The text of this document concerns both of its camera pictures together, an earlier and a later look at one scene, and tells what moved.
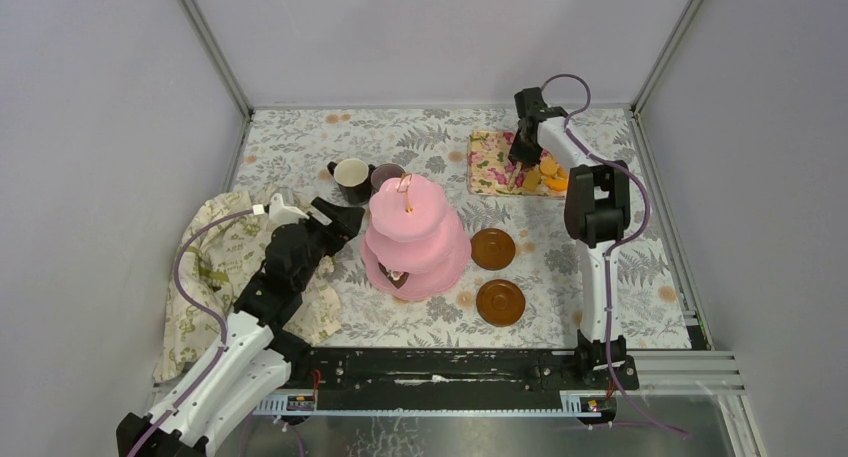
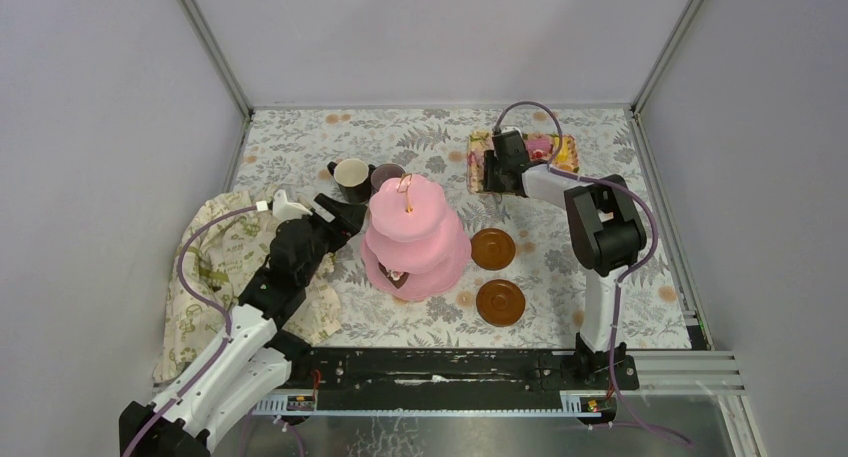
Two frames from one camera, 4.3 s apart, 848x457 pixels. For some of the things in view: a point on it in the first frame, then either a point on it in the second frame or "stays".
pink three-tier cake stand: [412, 229] stays
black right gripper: [518, 155] to [489, 184]
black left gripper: [332, 220] stays
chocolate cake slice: [397, 278] stays
